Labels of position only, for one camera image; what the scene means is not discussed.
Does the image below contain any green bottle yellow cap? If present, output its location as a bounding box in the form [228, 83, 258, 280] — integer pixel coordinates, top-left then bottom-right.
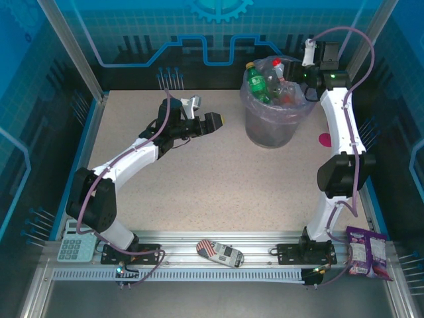
[244, 62, 273, 104]

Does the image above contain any grey bin with plastic liner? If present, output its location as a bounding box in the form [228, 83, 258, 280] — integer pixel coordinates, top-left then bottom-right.
[240, 55, 315, 126]

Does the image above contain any flag print pouch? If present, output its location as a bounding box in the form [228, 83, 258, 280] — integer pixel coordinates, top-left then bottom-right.
[195, 238, 245, 268]

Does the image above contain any left small circuit board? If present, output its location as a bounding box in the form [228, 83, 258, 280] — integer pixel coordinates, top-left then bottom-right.
[114, 264, 140, 290]

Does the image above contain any small circuit board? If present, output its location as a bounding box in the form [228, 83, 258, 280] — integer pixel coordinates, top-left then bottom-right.
[114, 264, 140, 290]
[301, 264, 333, 290]

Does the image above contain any pale green calculator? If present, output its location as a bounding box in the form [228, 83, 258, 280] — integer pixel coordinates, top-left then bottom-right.
[56, 219, 97, 264]

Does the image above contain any right small circuit board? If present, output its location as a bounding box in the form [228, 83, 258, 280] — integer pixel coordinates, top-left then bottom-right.
[301, 264, 333, 290]

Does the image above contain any white purple snack bag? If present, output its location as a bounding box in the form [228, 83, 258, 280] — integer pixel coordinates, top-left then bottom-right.
[365, 231, 395, 282]

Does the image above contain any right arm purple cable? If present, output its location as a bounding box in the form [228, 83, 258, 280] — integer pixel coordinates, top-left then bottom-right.
[307, 26, 377, 289]

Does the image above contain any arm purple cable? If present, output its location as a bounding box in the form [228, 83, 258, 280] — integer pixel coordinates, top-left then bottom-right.
[76, 87, 173, 288]
[307, 26, 377, 289]

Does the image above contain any aluminium frame post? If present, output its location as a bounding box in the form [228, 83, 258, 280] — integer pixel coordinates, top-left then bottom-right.
[333, 0, 400, 102]
[36, 0, 109, 102]

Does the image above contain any aluminium mounting rail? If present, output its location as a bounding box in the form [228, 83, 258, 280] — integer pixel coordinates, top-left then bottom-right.
[42, 230, 395, 270]

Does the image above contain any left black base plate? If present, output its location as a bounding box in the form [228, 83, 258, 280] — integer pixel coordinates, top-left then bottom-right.
[100, 243, 162, 266]

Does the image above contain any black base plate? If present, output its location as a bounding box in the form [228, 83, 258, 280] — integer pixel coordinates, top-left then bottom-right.
[276, 242, 338, 265]
[100, 243, 162, 266]

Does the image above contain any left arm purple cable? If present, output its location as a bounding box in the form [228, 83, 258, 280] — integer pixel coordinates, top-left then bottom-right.
[76, 87, 173, 288]

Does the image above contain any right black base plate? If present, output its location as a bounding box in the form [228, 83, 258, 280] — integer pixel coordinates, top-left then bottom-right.
[276, 242, 338, 265]

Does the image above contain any white slotted cable duct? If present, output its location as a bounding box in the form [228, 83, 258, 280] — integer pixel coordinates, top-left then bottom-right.
[52, 267, 306, 283]

